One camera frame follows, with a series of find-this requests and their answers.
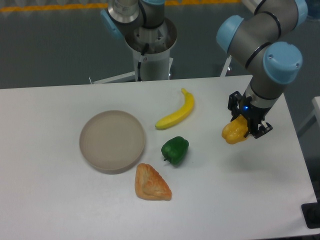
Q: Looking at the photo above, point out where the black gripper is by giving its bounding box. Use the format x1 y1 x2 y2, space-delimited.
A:
227 91 273 139

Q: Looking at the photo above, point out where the yellow bell pepper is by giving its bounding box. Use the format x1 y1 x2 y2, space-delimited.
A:
221 115 248 145

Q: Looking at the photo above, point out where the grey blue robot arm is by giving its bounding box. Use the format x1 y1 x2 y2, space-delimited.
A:
100 0 308 144

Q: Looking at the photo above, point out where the green bell pepper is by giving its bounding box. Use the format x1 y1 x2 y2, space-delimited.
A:
161 136 189 166

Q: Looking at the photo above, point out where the beige round plate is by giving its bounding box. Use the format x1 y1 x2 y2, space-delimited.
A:
79 110 146 175

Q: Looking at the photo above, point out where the yellow banana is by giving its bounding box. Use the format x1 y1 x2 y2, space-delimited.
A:
155 88 195 130

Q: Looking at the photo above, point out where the triangular puff pastry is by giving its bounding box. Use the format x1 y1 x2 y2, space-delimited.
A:
134 163 172 201

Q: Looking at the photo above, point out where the white metal frame leg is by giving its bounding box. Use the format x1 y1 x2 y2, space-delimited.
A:
220 55 232 77

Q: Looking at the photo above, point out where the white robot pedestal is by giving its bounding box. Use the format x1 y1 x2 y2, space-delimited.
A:
125 18 177 82

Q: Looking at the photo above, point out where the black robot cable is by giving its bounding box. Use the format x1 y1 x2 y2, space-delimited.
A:
136 43 150 82

